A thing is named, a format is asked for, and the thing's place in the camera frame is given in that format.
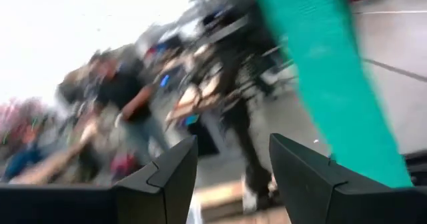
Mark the black computer tower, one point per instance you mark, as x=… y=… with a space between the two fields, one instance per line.
x=203 y=137

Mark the green elastic bandage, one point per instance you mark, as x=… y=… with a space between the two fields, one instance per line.
x=333 y=84

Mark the wooden workbench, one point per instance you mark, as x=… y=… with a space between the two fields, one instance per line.
x=197 y=97

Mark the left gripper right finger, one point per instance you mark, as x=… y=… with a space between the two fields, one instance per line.
x=333 y=200

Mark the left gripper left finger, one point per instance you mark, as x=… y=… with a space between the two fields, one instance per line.
x=150 y=197

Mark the person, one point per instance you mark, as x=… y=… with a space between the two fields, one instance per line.
x=123 y=87

